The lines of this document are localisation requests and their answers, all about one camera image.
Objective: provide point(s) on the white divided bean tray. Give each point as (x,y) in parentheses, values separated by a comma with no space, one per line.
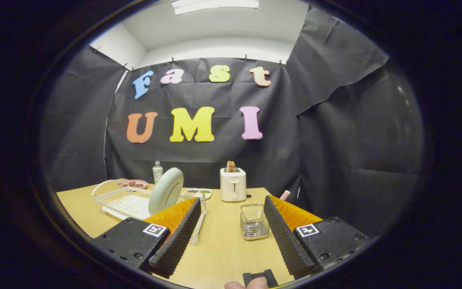
(199,193)

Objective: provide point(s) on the white toaster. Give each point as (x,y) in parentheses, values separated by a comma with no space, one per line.
(233,186)

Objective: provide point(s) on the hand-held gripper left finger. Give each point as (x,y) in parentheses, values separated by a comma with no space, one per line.
(177,237)

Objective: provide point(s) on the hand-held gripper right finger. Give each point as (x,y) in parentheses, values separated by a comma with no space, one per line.
(287,237)

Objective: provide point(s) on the ceiling light panel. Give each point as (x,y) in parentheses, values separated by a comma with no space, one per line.
(215,5)

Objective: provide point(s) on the clear bottle green drink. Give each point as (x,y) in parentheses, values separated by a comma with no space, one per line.
(157,173)

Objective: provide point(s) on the pale green plate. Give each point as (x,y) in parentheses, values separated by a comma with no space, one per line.
(167,190)

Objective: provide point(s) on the brown bread slice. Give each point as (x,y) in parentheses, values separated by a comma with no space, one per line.
(231,166)

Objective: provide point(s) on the black backdrop cloth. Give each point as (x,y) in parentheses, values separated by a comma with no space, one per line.
(335,160)

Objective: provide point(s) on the white ribbed drip tray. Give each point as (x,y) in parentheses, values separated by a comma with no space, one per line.
(132,206)

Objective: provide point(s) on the pink plate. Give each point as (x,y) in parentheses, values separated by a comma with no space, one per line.
(142,186)

